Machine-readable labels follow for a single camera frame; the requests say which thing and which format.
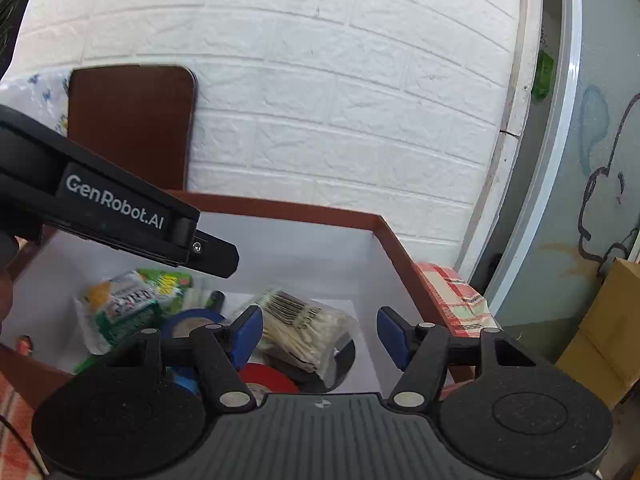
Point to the pale door frame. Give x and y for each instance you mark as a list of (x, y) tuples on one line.
[(520, 60)]

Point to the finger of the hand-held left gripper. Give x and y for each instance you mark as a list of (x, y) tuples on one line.
[(215, 255)]

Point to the floral printed cloth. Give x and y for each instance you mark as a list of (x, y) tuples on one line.
[(35, 95)]

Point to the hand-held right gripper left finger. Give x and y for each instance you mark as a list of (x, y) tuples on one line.
[(247, 335)]

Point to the black cylindrical item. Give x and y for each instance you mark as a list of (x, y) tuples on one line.
[(215, 300)]

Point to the brown box with white inside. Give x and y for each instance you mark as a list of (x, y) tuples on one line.
[(300, 255)]

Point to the plaid bed mat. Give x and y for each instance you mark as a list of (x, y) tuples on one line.
[(465, 305)]

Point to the grey door with drawing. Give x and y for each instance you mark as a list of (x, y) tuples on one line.
[(565, 185)]

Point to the bag of cotton swabs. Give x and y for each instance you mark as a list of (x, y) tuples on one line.
[(305, 330)]

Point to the blue tape roll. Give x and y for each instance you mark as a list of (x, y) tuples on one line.
[(192, 316)]

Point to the brown wooden headboard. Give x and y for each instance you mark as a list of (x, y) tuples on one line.
[(130, 125)]

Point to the red tape roll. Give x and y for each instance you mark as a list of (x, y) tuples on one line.
[(265, 377)]

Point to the small orange item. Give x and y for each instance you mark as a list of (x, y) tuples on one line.
[(25, 345)]

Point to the green printed packet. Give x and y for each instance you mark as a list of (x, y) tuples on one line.
[(125, 305)]

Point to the person's left hand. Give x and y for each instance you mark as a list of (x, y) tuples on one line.
[(5, 295)]

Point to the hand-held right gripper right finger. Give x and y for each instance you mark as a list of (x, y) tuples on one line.
[(392, 335)]

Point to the black tape roll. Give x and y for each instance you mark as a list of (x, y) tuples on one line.
[(345, 360)]

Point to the tan cardboard box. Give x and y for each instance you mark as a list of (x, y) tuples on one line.
[(605, 330)]

